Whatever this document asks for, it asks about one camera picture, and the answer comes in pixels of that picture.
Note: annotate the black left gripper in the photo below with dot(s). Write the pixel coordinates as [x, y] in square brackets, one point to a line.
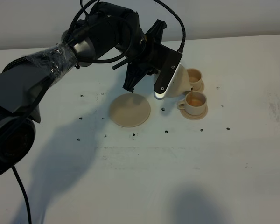
[102, 33]

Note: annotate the beige ceramic teapot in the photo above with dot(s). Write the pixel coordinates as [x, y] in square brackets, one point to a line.
[179, 83]

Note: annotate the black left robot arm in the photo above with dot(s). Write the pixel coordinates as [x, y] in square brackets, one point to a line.
[23, 84]

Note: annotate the large beige teapot saucer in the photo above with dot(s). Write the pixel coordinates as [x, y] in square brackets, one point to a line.
[129, 110]

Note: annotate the far beige teacup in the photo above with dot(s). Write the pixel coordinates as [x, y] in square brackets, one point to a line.
[194, 75]

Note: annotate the beige teacup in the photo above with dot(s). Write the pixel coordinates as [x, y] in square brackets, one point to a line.
[194, 103]
[194, 75]

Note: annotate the far beige cup saucer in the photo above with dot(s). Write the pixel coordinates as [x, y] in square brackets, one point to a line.
[197, 86]

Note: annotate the beige cup saucer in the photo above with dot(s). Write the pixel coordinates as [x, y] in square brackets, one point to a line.
[197, 86]
[194, 117]

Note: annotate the near beige teacup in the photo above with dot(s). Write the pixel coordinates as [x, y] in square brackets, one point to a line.
[194, 103]

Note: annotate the near beige cup saucer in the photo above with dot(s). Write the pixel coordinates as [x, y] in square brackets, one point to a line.
[194, 117]

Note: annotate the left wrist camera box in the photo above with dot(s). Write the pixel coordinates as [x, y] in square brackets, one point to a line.
[167, 62]

